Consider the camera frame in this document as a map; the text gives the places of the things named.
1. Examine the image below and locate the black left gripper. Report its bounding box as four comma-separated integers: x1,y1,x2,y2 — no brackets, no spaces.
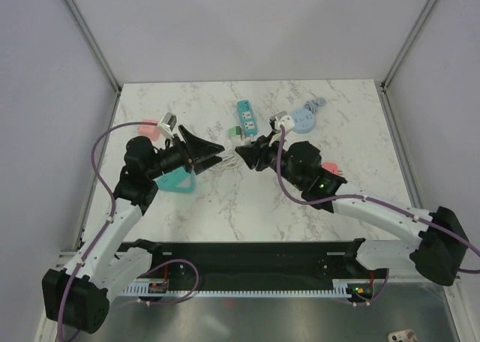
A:
147,125,224,180

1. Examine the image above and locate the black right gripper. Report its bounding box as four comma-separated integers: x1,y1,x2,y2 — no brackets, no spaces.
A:
235,131,304,191

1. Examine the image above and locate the teal triangular power strip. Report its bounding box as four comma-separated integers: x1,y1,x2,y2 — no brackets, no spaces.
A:
155,168,196,194

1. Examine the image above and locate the pink cube socket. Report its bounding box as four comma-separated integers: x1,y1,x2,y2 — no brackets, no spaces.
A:
137,119,161,142

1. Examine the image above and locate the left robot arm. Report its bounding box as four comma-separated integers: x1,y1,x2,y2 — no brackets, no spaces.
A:
42,125,224,341

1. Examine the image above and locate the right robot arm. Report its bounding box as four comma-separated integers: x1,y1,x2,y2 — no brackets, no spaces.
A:
235,136,469,287

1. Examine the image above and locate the green plug adapter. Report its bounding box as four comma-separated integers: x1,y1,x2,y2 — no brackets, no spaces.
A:
227,126,243,139

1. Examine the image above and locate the pink plug adapter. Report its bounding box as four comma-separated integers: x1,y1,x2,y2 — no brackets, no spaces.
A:
322,162,343,176

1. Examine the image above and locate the blue rectangular power strip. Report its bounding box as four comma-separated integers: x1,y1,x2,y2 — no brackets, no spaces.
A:
236,100,259,138

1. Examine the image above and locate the blue round power strip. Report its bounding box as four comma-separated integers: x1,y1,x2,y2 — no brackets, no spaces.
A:
290,108,316,134

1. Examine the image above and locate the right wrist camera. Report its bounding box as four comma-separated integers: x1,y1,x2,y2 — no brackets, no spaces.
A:
269,111,295,134

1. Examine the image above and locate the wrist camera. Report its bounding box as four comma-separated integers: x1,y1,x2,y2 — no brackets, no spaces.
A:
269,111,295,134
157,112,177,140

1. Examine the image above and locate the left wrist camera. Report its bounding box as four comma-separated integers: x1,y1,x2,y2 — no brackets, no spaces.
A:
157,112,177,140

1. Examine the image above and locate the grey coiled cord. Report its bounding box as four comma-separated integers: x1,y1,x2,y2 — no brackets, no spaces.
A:
303,97,328,113

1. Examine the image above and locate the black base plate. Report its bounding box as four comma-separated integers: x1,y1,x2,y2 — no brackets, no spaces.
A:
119,240,386,290

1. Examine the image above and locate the right aluminium frame post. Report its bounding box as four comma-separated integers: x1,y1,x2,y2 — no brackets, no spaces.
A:
379,0,451,92

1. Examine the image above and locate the aluminium frame post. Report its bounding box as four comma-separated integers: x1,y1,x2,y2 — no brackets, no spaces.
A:
52,0,122,94
379,0,451,92

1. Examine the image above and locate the white cable duct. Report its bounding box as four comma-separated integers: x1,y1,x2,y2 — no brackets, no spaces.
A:
119,279,352,299

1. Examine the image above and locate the left aluminium frame post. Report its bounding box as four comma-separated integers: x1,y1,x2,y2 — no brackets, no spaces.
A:
52,0,122,94

